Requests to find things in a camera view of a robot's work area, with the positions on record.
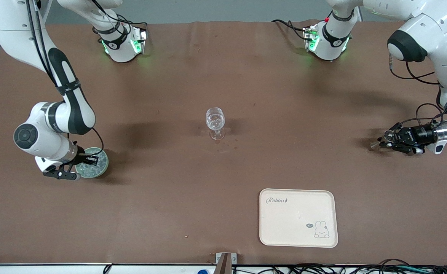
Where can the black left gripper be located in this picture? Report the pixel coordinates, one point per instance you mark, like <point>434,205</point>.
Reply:
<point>420,133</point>

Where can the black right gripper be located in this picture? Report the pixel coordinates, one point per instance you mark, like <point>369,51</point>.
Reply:
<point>80,153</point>

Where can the steel double jigger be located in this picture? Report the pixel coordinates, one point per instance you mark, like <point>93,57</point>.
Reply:
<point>388,134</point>

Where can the clear ice cubes pile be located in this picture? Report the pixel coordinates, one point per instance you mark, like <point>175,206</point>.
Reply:
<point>98,168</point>

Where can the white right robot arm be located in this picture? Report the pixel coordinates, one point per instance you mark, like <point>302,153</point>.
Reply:
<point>6,23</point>

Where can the clear wine glass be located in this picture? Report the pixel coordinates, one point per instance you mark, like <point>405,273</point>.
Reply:
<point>215,121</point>

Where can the green ceramic bowl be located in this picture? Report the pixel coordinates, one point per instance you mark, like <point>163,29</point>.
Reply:
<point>103,169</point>

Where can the brown table cover sheet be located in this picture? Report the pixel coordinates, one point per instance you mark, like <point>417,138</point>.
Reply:
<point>170,95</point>

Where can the cream rabbit print tray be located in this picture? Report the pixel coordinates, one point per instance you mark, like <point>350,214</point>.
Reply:
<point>284,220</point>

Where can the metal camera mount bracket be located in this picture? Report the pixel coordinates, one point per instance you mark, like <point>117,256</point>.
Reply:
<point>225,262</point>

